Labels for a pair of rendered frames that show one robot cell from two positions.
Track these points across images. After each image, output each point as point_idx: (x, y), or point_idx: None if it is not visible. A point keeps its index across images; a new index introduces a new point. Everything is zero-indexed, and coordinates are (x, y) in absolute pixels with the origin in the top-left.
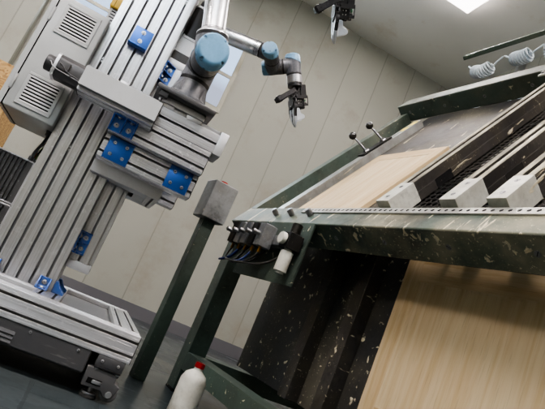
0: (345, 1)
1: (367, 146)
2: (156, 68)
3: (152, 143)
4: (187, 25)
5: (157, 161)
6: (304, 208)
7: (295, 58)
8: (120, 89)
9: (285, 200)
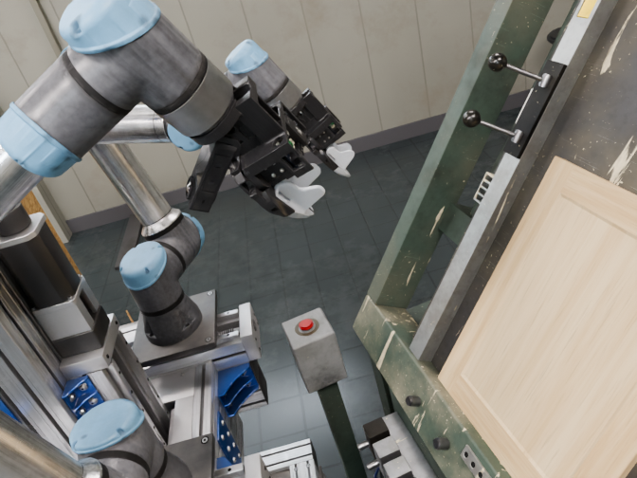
0: (249, 136)
1: (509, 39)
2: (63, 424)
3: None
4: (20, 286)
5: None
6: (462, 432)
7: (248, 66)
8: None
9: (411, 257)
